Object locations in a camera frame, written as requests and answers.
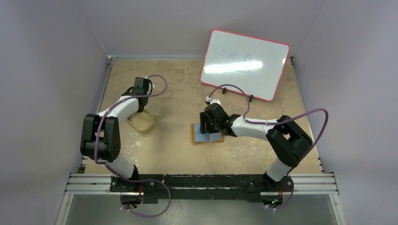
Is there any pink framed whiteboard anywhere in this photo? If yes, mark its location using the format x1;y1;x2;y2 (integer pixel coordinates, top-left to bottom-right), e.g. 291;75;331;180
200;30;290;101

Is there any grey credit card stack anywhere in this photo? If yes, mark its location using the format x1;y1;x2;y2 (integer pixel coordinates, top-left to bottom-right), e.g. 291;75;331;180
127;112;137;121

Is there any orange leather card holder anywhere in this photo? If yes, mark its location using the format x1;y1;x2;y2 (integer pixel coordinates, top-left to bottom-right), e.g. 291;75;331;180
191;124;224;144

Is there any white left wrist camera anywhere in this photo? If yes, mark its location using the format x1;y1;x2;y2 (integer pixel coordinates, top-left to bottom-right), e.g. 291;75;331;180
145;76;155;93

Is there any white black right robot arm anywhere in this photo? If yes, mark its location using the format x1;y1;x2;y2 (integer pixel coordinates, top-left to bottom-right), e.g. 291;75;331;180
199;103;313;191

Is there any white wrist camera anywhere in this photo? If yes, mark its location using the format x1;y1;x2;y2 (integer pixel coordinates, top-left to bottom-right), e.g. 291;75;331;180
205;96;221;105
145;76;155;93

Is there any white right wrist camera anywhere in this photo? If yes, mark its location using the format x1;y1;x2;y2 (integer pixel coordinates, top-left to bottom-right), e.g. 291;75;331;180
205;96;221;105

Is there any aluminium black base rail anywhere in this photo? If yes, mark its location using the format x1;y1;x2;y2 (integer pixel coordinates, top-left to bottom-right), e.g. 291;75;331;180
65;174;338;205

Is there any beige oval tray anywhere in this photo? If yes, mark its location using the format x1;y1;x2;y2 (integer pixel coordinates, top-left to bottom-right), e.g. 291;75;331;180
127;109;155;134

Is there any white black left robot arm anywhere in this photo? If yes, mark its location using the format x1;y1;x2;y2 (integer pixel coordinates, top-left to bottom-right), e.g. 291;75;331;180
80;77;153;192

